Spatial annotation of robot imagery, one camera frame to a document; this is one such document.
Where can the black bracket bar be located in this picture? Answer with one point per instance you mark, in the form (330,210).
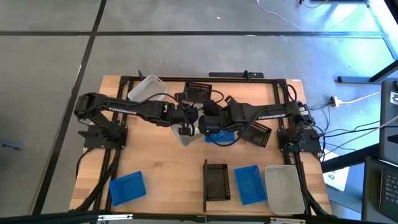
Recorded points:
(230,75)

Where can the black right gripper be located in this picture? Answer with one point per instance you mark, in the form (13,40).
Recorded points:
(211,124)

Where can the black desk foot bar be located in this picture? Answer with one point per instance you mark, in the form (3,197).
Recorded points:
(354,79)

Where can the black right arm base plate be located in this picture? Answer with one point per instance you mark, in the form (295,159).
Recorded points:
(312,143)

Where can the white power plug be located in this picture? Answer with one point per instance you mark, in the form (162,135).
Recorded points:
(335,101)

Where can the blue slotted plastic basket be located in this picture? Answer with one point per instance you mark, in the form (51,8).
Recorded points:
(225,135)
(127,189)
(250,185)

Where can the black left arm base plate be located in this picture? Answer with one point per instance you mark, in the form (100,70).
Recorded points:
(93,141)

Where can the black slotted plastic basket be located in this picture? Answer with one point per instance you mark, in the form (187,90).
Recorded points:
(199,88)
(216,183)
(259,135)

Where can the grey computer case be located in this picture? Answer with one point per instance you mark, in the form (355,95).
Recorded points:
(387,140)

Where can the black side desk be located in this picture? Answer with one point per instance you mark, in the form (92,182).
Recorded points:
(371,186)

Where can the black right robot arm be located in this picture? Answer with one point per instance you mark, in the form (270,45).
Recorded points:
(267,112)

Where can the black keyboard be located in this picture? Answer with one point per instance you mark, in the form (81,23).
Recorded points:
(390,193)

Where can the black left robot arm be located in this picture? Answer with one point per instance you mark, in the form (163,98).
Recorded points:
(124,109)

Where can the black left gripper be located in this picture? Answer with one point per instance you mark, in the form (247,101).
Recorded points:
(185,115)

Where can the silver metal bracket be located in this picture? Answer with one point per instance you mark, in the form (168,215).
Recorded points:
(115,217)
(287,220)

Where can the white box with logo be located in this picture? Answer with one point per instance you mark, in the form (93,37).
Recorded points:
(337,179)

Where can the small black camera mount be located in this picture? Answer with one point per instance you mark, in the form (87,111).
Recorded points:
(201,219)

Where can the black aluminium rig frame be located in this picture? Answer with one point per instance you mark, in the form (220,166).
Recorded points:
(217,79)

